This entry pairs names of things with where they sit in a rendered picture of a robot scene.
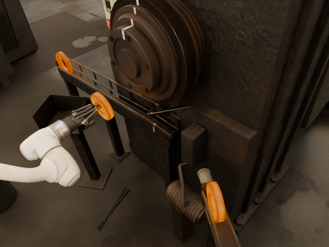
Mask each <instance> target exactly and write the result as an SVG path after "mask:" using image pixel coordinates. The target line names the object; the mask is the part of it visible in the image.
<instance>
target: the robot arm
mask: <svg viewBox="0 0 329 247"><path fill-rule="evenodd" d="M101 108H102V107H101V106H100V105H99V103H96V104H93V103H92V105H91V104H88V105H86V106H83V107H81V108H79V109H77V110H72V115H71V116H70V117H69V116H67V117H65V118H64V119H62V121H61V120H58V121H56V122H55V123H53V124H51V125H50V126H48V127H46V128H42V129H40V130H38V131H37V132H35V133H33V134H32V135H31V136H29V137H28V138H27V139H25V140H24V141H23V142H22V143H21V145H20V151H21V153H22V155H23V156H24V157H25V158H26V159H27V160H29V161H31V160H37V159H39V158H40V159H41V163H40V166H38V167H35V168H22V167H16V166H11V165H7V164H2V163H0V180H7V181H15V182H26V183H29V182H39V181H44V180H46V181H47V182H50V183H52V182H56V183H59V184H60V185H62V186H65V187H68V186H72V185H73V184H75V183H76V182H77V181H78V179H79V178H80V174H81V172H80V168H79V166H78V164H77V163H76V161H75V160H74V158H73V157H72V156H71V155H70V154H69V153H68V151H66V150H65V149H64V148H63V147H62V145H61V144H60V142H61V141H63V140H64V139H66V138H67V137H69V136H70V135H71V134H70V133H72V132H74V131H75V130H77V128H78V127H79V126H81V125H83V124H84V125H85V126H88V124H89V122H91V121H92V120H93V119H94V118H95V117H96V116H97V115H98V114H99V109H101Z"/></svg>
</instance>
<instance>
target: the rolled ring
mask: <svg viewBox="0 0 329 247"><path fill-rule="evenodd" d="M55 56H56V60H57V62H58V64H59V66H60V67H61V68H63V69H64V70H66V71H68V72H70V73H73V67H72V64H71V62H70V60H69V59H68V57H67V56H66V55H65V54H64V53H63V52H61V51H60V52H57V53H56V55H55ZM62 60H63V61H64V62H65V64H66V66H67V67H66V66H65V64H64V63H63V61H62Z"/></svg>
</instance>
